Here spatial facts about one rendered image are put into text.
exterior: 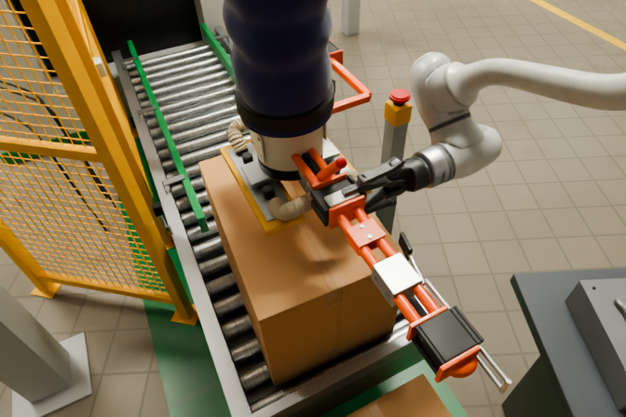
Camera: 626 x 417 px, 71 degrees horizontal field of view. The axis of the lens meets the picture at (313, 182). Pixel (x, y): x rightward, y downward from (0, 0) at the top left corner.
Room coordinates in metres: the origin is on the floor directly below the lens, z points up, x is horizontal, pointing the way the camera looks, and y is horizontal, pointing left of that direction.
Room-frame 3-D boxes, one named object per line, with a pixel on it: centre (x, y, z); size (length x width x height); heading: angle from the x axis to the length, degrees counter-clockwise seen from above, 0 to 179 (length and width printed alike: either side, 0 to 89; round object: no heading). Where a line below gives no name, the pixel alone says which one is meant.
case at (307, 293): (0.84, 0.07, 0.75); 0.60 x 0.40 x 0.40; 22
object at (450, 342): (0.31, -0.19, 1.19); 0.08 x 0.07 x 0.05; 25
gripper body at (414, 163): (0.68, -0.20, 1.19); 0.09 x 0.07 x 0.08; 115
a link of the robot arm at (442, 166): (0.71, -0.27, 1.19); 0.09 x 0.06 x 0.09; 25
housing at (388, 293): (0.43, -0.14, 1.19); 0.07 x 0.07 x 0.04; 25
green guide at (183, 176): (1.79, 0.78, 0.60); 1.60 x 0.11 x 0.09; 24
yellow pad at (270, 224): (0.81, 0.14, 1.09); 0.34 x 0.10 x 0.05; 25
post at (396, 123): (1.24, -0.31, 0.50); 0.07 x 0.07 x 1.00; 24
